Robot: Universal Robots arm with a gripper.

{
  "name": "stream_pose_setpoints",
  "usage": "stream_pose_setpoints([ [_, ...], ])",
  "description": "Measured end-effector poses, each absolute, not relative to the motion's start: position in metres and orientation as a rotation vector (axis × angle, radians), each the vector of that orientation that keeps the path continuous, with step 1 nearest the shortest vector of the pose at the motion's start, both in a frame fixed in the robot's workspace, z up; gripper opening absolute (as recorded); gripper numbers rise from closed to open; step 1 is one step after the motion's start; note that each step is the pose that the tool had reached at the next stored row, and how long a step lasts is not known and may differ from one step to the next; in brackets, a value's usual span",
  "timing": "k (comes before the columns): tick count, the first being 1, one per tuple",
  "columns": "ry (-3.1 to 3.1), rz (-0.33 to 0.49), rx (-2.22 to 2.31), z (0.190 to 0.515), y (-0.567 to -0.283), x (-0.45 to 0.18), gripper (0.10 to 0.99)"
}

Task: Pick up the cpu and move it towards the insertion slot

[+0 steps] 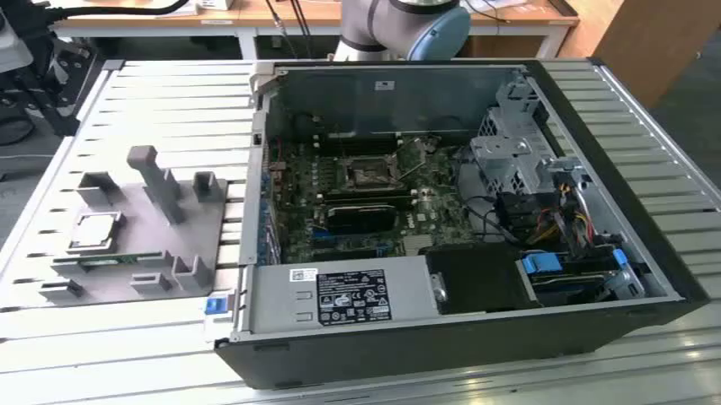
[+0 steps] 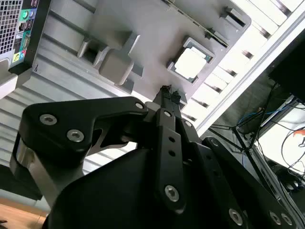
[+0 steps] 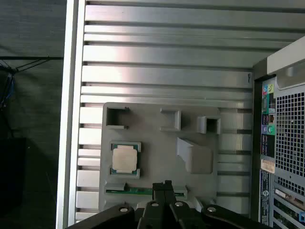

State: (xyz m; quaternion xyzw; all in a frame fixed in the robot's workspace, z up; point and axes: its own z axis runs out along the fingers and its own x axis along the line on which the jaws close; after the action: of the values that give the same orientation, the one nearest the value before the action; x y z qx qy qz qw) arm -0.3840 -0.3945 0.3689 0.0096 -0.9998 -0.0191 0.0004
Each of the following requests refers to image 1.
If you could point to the blue case latch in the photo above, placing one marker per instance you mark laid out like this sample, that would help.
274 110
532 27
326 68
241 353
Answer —
217 306

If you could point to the CPU socket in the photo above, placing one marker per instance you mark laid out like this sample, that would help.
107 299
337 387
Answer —
372 173

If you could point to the green motherboard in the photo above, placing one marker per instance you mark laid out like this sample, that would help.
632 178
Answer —
440 211

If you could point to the green RAM stick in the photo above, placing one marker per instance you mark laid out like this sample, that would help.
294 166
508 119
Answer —
113 258

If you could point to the grey parts rack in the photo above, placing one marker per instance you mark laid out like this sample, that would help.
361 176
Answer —
141 253

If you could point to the blue plastic clip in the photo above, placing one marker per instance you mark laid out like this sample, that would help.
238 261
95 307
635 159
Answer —
619 257

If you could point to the white box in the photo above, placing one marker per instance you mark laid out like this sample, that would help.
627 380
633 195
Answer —
217 4

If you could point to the black plastic shroud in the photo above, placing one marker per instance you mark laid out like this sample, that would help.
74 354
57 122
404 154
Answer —
478 278

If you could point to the black open PC case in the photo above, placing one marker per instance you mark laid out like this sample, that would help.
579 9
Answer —
450 350

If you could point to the wooden cabinet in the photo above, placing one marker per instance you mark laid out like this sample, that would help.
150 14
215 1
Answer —
648 42

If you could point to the grey power supply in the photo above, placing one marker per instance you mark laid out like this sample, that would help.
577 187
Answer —
270 304

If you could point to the silver CPU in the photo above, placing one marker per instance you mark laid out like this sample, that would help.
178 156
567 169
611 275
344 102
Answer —
95 230

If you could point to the hard disk in blue carrier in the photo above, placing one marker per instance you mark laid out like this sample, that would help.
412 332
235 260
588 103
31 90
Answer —
541 263

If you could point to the silver chipset heatsink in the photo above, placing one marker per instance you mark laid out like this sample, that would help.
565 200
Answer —
417 245

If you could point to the wooden desk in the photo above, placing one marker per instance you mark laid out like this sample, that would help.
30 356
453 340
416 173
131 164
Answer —
536 21

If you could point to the black RAM slot bank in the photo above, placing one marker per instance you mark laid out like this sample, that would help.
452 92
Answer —
361 143

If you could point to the white case sticker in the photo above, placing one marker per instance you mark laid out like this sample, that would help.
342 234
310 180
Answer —
384 85

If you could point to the silver drive cage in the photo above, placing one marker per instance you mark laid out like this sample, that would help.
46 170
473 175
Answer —
507 160

